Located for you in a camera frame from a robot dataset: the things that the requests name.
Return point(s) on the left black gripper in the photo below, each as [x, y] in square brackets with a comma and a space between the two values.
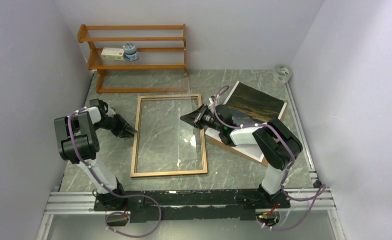
[121, 131]

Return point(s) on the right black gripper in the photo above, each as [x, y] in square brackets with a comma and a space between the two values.
[195, 118]

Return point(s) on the clear glass pane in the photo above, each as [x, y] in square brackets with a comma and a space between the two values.
[169, 132]

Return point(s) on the landscape photo print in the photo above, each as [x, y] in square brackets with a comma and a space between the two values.
[249, 106]

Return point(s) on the wooden picture frame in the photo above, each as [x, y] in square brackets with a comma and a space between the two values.
[169, 136]

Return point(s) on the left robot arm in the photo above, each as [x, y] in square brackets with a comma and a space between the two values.
[77, 142]

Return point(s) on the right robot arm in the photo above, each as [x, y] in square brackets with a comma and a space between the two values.
[275, 141]

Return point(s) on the wooden shelf rack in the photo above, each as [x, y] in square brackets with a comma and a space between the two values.
[101, 66]

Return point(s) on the blue white jar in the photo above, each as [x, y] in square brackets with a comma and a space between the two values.
[130, 51]

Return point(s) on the white red box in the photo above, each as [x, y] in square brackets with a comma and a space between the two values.
[113, 53]

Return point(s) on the brown cardboard backing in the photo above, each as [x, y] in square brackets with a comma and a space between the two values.
[248, 151]

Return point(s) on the clear tape roll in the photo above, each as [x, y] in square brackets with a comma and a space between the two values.
[282, 73]

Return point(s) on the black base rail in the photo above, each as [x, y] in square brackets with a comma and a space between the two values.
[206, 204]

